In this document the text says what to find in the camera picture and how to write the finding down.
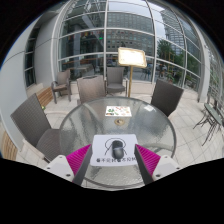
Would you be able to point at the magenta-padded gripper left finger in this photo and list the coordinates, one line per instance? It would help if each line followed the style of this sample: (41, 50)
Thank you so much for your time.
(61, 165)

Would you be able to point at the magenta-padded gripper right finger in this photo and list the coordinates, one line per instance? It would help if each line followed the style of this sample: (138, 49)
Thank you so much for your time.
(166, 165)

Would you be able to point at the black computer mouse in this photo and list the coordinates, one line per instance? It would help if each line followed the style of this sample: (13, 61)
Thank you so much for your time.
(117, 150)

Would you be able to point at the white mouse pad with drawing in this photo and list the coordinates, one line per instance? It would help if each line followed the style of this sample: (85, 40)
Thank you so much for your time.
(100, 150)

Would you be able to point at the slatted wooden bench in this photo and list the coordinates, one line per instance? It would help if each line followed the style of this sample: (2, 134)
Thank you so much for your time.
(9, 148)
(45, 96)

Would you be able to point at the large grey wicker chair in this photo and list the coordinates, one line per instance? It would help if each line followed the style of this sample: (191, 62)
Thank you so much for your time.
(30, 120)

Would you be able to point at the green metal bistro table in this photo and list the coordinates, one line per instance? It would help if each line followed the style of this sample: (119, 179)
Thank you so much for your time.
(213, 116)

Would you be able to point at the dark grey wicker chair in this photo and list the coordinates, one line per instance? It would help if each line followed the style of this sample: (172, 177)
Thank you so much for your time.
(166, 96)

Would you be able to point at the colourful printed sheet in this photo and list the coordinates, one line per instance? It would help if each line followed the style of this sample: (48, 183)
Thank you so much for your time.
(118, 111)

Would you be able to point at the grey wicker armchair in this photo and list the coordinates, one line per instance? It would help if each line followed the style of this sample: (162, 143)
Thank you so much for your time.
(62, 78)
(116, 77)

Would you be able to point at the gold menu sign stand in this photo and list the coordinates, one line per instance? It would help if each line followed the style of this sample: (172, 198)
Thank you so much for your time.
(131, 57)

